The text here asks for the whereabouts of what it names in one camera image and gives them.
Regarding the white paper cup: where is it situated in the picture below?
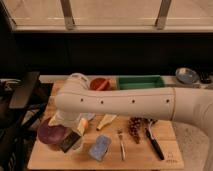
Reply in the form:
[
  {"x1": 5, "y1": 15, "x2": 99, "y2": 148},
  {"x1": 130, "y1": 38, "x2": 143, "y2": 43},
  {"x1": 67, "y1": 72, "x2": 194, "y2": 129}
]
[{"x1": 72, "y1": 138, "x2": 83, "y2": 153}]

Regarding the orange apple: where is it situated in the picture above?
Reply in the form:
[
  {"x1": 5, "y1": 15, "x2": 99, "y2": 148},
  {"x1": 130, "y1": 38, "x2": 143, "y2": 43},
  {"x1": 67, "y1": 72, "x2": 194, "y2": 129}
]
[{"x1": 77, "y1": 118, "x2": 89, "y2": 135}]

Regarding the black rectangular eraser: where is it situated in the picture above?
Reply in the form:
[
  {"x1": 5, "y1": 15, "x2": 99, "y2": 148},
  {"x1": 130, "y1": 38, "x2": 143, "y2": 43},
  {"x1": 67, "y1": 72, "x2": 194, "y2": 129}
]
[{"x1": 59, "y1": 132, "x2": 81, "y2": 153}]

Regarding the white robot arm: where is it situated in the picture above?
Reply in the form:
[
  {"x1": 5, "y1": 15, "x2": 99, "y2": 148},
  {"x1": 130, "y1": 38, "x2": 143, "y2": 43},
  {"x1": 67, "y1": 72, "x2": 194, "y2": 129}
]
[{"x1": 50, "y1": 73, "x2": 213, "y2": 171}]

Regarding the silver fork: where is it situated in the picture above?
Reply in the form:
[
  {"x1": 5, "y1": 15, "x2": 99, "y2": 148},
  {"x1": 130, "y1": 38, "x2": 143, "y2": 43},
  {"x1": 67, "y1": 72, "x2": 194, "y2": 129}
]
[{"x1": 117, "y1": 130, "x2": 126, "y2": 161}]

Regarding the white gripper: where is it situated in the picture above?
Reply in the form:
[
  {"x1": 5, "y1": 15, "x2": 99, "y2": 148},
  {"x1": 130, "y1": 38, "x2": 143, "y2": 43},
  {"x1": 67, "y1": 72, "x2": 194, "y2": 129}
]
[{"x1": 48, "y1": 111, "x2": 82, "y2": 135}]

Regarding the grey blue cloth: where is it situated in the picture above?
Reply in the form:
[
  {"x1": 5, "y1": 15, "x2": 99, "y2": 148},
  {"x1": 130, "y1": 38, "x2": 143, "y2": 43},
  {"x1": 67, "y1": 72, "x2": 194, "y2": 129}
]
[{"x1": 82, "y1": 113, "x2": 96, "y2": 121}]

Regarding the purple bowl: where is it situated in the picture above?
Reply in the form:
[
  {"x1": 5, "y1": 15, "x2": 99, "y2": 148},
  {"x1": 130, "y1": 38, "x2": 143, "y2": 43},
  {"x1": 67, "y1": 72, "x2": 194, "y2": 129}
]
[{"x1": 37, "y1": 118, "x2": 67, "y2": 145}]

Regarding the black handled peeler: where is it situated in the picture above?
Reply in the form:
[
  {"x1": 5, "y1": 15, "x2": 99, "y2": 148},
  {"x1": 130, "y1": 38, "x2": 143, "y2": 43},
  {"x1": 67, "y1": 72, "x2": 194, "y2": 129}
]
[{"x1": 145, "y1": 119, "x2": 165, "y2": 160}]

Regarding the blue sponge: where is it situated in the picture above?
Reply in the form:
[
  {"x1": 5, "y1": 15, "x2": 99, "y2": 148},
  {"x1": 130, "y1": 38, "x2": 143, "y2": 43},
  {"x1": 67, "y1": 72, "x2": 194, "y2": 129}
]
[{"x1": 89, "y1": 135, "x2": 111, "y2": 162}]

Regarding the black chair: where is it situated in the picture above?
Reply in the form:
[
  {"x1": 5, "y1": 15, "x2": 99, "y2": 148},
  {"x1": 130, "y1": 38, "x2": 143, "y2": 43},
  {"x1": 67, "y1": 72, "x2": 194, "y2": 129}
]
[{"x1": 0, "y1": 72, "x2": 48, "y2": 171}]

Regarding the bunch of dark grapes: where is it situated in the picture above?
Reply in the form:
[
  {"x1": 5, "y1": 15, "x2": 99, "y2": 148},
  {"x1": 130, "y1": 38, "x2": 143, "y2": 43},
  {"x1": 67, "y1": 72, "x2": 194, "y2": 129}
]
[{"x1": 128, "y1": 117, "x2": 142, "y2": 144}]

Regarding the orange bowl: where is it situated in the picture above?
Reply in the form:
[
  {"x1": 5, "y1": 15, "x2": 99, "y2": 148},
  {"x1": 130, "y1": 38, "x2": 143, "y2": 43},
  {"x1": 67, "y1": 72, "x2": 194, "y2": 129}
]
[{"x1": 90, "y1": 78, "x2": 110, "y2": 91}]

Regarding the green plastic tray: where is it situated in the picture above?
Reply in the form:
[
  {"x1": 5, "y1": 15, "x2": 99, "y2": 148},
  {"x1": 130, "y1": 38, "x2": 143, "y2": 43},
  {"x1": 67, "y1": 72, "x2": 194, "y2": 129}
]
[{"x1": 116, "y1": 75, "x2": 165, "y2": 90}]

